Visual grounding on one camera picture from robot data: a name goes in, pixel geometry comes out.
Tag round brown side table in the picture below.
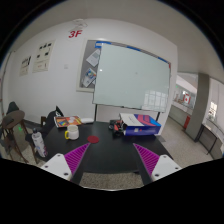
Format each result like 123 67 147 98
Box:
1 110 28 163

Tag red black small device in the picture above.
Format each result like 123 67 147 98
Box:
109 120 124 136

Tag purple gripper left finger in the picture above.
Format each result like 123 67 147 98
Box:
41 143 90 181

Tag white flat object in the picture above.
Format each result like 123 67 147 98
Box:
80 118 94 124

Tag large whiteboard on stand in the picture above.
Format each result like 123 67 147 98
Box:
93 44 170 112

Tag clear plastic water bottle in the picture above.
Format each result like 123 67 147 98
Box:
32 128 47 158

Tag white mug yellow handle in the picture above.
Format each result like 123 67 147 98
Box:
65 125 79 140

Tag red 3F wall sign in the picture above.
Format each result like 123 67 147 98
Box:
68 30 82 39

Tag red round coaster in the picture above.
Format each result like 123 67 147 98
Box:
87 135 99 144

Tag blue white cardboard box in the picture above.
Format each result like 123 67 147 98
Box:
120 113 161 136

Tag colourful book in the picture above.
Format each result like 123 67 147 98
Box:
54 116 81 128

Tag small white wall poster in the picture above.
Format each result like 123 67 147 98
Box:
20 56 31 76

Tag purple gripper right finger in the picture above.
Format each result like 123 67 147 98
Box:
134 143 181 181

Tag black table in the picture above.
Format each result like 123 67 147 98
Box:
41 120 174 186

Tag black chair with jacket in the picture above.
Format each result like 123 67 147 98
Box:
25 107 64 159

